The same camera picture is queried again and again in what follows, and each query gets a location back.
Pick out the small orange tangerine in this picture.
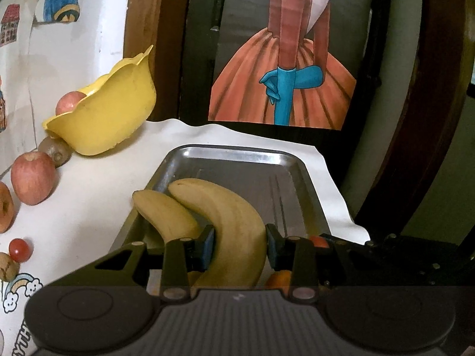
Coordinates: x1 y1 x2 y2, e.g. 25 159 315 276
265 270 292 297

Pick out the short yellow banana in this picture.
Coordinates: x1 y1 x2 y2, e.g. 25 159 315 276
132 190 202 244

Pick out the long yellow banana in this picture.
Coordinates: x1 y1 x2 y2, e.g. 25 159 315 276
168 178 267 293

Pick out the cherry tomato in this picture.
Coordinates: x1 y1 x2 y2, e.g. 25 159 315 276
308 236 329 248
9 238 32 263

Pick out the red apple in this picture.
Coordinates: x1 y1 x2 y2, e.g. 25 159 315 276
10 151 57 206
55 91 86 115
0 182 15 233

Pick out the small brown walnut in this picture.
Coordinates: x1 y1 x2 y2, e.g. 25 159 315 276
0 252 19 283

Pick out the metal baking tray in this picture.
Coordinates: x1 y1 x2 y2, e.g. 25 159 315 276
108 144 328 290

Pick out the dark cabinet door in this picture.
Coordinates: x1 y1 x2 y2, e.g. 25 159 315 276
179 0 420 213

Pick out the small kiwi beside bowl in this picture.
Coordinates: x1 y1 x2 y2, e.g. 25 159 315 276
38 137 72 167

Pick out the yellow plastic colander bowl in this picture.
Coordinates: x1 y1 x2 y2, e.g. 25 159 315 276
43 47 156 156

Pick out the orange dress lady poster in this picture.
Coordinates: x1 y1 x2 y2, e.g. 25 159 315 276
208 0 356 130

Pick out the red apple in bowl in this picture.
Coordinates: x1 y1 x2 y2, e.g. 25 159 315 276
55 91 86 115

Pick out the colourful houses drawing paper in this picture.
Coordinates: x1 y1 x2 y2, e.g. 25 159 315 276
1 0 35 172

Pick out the brown wooden door frame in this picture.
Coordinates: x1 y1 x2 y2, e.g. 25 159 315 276
123 0 189 121

